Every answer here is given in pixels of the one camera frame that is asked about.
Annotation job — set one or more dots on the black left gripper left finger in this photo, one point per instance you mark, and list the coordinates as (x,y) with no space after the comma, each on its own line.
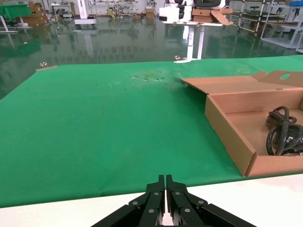
(151,203)

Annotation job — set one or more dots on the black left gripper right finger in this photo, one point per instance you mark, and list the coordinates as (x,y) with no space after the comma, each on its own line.
(182,205)

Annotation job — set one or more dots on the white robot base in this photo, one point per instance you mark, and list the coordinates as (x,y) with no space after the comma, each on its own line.
(184,2)

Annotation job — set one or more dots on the open cardboard box, holed flap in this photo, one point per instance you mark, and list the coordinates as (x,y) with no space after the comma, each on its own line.
(227,134)

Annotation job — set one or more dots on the white machine box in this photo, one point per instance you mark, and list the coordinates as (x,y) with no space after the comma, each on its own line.
(170,14)

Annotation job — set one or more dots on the flat cardboard box stack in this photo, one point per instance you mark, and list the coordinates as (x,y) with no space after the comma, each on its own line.
(201,14)

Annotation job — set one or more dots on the green table mat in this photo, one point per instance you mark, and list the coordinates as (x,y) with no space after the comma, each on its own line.
(94,130)

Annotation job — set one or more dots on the small brown cardboard carton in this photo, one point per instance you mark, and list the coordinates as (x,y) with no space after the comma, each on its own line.
(149,13)

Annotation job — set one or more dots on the white column stand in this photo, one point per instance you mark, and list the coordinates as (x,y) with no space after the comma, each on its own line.
(82,9)

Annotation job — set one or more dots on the brown cardboard carton stack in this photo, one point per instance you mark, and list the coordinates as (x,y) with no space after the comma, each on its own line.
(35,19)

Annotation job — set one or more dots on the green cloth covered table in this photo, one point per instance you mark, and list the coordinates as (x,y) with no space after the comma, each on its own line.
(14,10)

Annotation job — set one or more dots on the white pedestal table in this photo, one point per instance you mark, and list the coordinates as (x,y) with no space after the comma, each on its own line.
(194,40)

